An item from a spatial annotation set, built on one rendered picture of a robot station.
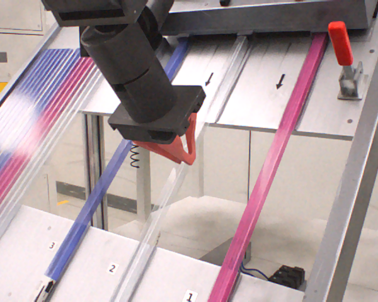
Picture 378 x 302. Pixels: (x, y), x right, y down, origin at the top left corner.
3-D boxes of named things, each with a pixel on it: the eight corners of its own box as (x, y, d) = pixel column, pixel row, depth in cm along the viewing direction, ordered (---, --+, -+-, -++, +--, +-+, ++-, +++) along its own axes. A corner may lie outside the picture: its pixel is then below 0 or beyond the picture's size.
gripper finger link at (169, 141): (173, 138, 59) (142, 86, 52) (218, 142, 55) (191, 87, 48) (149, 177, 55) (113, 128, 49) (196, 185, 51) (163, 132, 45)
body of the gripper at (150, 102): (140, 95, 53) (110, 47, 48) (210, 97, 48) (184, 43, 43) (113, 133, 50) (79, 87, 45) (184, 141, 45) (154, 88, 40)
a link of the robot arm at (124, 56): (64, 40, 40) (113, 30, 37) (94, -1, 44) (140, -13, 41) (102, 95, 44) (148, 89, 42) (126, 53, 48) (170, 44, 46)
